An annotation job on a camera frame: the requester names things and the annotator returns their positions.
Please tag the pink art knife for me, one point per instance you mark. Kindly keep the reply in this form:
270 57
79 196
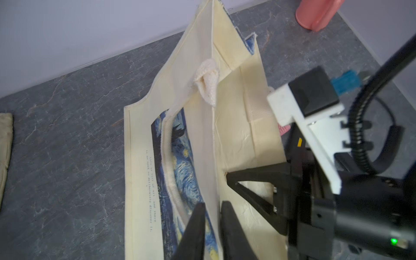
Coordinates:
284 129

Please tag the beige work glove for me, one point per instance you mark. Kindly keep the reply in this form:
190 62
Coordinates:
6 144

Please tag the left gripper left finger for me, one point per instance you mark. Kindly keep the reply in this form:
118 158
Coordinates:
192 245

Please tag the teal art knife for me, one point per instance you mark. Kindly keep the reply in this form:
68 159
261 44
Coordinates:
347 82

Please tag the cream starry night tote bag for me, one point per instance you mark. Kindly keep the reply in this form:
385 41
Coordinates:
205 115

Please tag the pink watering can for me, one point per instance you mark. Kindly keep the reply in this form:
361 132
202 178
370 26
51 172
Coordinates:
315 15

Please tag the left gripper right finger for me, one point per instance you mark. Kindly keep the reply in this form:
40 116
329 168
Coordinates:
234 241

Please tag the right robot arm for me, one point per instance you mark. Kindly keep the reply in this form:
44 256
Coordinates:
371 213

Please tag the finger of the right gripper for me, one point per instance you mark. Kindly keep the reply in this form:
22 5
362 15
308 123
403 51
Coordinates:
269 190

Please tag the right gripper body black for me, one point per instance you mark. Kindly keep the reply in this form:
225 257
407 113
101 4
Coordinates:
310 233

